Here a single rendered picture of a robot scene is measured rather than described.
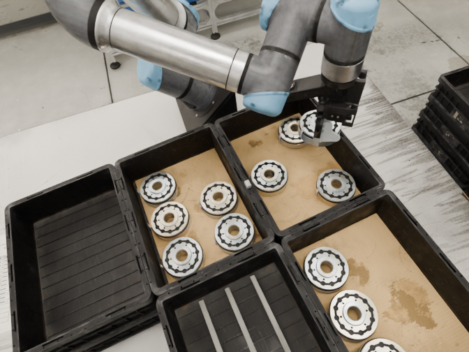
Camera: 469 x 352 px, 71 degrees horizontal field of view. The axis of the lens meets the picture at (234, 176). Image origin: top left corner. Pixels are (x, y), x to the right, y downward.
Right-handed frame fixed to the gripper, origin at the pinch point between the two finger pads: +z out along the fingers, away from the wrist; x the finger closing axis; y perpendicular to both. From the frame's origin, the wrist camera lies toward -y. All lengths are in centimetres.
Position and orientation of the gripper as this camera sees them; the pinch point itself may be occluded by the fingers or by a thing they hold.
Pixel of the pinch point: (316, 134)
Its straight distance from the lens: 84.5
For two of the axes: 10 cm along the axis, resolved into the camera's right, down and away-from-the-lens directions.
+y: 9.5, 2.1, -2.3
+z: 0.9, 5.2, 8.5
